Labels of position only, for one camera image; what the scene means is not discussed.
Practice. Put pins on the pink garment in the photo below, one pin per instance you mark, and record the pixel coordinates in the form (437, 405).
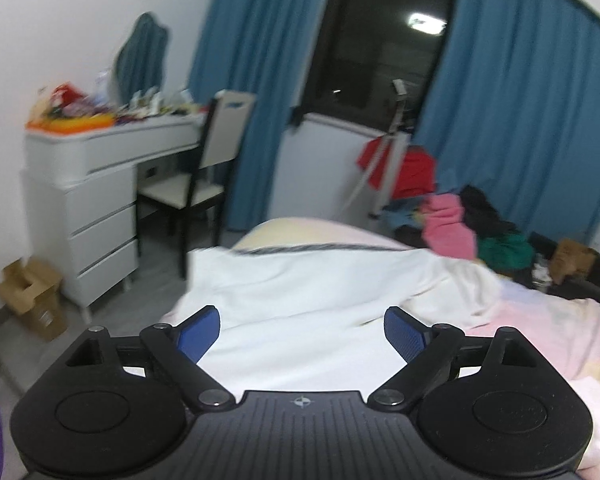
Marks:
(450, 230)

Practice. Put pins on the small brown box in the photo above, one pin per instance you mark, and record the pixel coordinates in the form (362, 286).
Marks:
(572, 260)

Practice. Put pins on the dressing table mirror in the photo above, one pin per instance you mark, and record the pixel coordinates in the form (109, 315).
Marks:
(140, 60)

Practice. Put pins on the bed with pastel blanket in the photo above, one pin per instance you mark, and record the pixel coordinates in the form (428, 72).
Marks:
(555, 330)

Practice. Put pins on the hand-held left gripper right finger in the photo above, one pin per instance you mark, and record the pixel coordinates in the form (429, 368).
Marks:
(405, 334)

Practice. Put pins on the white dressing table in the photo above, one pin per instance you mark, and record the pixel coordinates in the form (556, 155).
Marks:
(100, 230)

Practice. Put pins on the black garment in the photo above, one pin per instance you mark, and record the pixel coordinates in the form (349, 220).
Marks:
(487, 212)

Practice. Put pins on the blue curtain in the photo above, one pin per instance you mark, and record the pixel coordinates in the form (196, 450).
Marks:
(250, 85)
(520, 110)

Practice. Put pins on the pile of colourful packets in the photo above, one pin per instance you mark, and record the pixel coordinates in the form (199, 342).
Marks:
(70, 107)

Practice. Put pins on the white garment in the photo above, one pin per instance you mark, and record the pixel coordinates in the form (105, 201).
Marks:
(305, 305)

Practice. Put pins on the red garment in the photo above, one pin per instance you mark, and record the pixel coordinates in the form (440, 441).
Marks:
(417, 170)

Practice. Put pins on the blue garment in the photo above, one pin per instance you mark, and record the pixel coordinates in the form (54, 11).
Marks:
(402, 215)

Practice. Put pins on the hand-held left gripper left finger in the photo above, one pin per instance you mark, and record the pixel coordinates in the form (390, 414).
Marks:
(199, 334)

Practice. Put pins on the green garment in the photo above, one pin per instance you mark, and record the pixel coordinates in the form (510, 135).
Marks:
(507, 255)

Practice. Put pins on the light pink cloth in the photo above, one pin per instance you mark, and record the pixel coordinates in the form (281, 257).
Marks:
(597, 425)

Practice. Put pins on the open cardboard box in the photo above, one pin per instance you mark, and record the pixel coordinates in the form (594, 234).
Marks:
(30, 295)

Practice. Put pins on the black and white chair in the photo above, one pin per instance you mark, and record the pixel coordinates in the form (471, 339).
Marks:
(225, 132)

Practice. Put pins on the row of small bottles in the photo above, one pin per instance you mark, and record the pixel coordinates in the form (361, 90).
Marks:
(155, 102)

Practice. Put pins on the white clothes stand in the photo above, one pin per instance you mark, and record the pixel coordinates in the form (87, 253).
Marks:
(392, 150)

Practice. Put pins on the dark window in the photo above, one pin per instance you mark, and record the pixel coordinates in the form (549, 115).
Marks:
(380, 40)

